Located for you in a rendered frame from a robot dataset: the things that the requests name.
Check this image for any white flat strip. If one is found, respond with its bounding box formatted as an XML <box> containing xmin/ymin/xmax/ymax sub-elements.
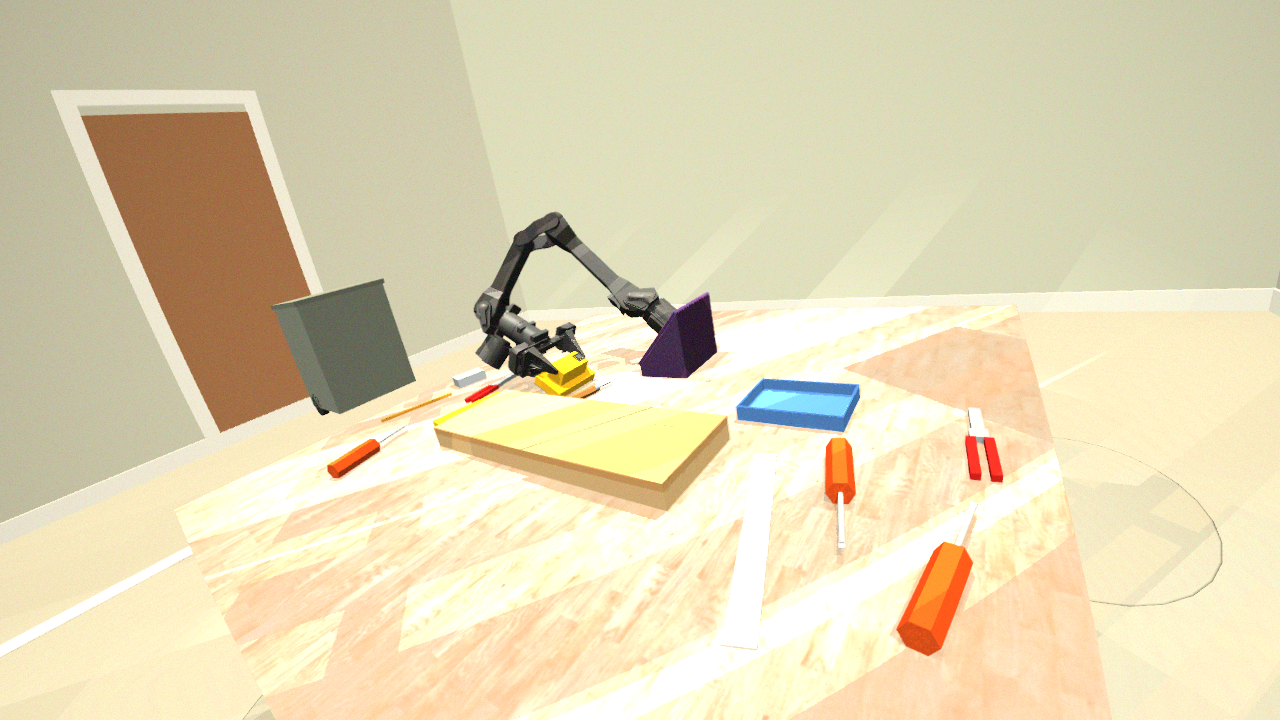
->
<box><xmin>721</xmin><ymin>454</ymin><xmax>777</xmax><ymax>650</ymax></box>

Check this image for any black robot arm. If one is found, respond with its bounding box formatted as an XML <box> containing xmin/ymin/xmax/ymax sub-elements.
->
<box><xmin>474</xmin><ymin>211</ymin><xmax>676</xmax><ymax>370</ymax></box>

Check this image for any white rectangular block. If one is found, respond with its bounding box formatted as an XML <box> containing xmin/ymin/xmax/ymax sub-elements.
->
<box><xmin>452</xmin><ymin>368</ymin><xmax>486</xmax><ymax>389</ymax></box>

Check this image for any awl with orange handle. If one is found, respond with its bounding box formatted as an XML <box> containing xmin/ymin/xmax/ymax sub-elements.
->
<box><xmin>570</xmin><ymin>382</ymin><xmax>611</xmax><ymax>398</ymax></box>

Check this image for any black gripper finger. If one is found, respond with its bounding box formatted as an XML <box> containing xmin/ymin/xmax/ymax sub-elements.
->
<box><xmin>561</xmin><ymin>328</ymin><xmax>585</xmax><ymax>357</ymax></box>
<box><xmin>522</xmin><ymin>347</ymin><xmax>558</xmax><ymax>375</ymax></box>

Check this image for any blue rectangular tray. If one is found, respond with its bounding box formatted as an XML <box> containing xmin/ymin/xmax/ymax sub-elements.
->
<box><xmin>735</xmin><ymin>378</ymin><xmax>860</xmax><ymax>432</ymax></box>

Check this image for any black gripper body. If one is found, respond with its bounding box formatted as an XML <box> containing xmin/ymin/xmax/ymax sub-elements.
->
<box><xmin>508</xmin><ymin>320</ymin><xmax>576</xmax><ymax>375</ymax></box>

